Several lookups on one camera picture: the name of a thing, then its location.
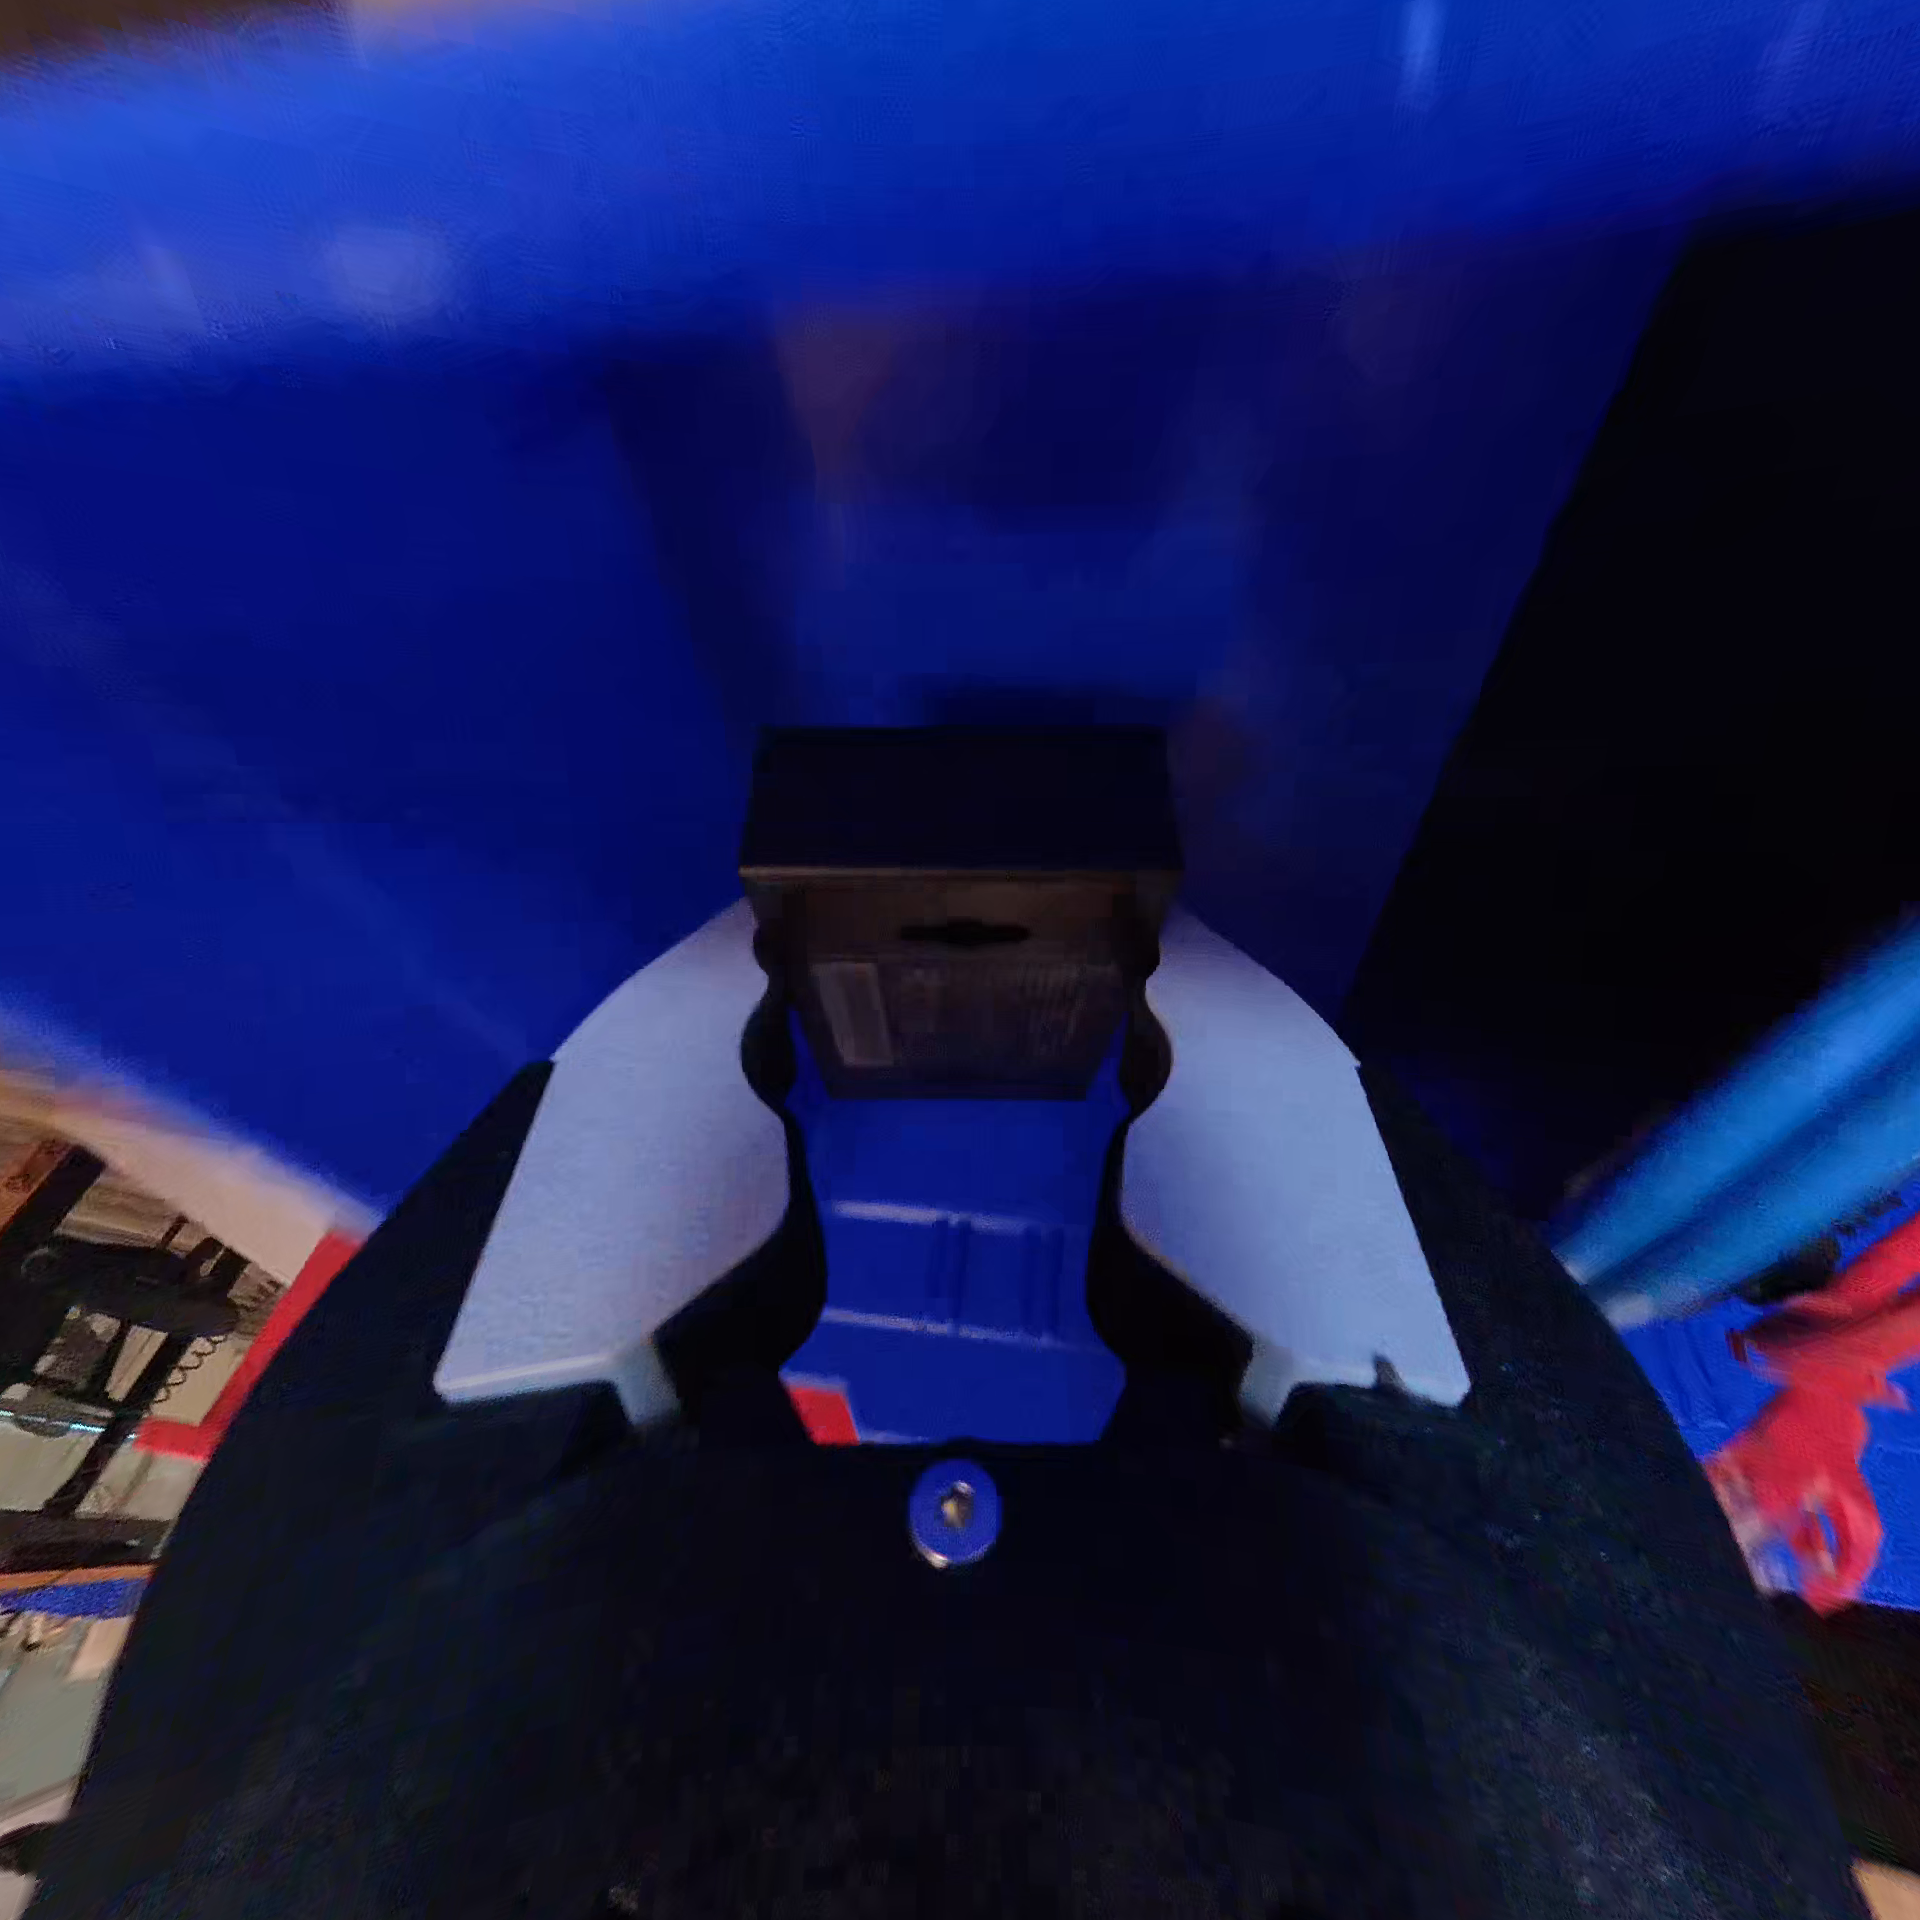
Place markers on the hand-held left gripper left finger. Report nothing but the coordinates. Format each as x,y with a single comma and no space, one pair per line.
628,1168

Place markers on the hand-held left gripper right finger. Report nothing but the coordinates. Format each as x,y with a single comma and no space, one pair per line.
1289,1168

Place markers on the black network switch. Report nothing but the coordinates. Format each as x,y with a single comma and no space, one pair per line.
956,808

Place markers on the blue plastic bin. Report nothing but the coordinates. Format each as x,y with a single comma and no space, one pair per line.
451,530

